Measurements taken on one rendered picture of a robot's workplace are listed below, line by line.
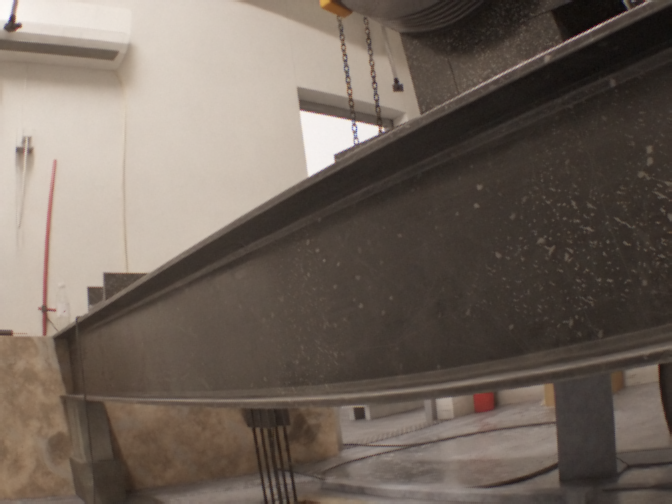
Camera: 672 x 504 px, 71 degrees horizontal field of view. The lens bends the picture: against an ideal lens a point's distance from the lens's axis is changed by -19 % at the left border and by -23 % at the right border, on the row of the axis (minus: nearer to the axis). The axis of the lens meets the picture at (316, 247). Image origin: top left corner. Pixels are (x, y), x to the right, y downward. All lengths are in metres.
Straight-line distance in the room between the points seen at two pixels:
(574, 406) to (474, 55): 0.97
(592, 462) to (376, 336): 1.07
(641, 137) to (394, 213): 0.31
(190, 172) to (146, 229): 0.38
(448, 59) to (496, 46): 0.11
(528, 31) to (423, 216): 0.56
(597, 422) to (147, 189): 2.13
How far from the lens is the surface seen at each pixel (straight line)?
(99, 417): 2.08
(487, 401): 3.68
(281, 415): 1.64
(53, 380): 2.28
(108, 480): 2.09
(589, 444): 1.60
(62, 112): 2.72
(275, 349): 0.82
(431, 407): 3.70
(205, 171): 2.85
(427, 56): 1.16
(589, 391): 1.56
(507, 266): 0.53
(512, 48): 1.07
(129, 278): 1.44
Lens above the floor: 0.45
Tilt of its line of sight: 12 degrees up
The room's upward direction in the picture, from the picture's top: 7 degrees counter-clockwise
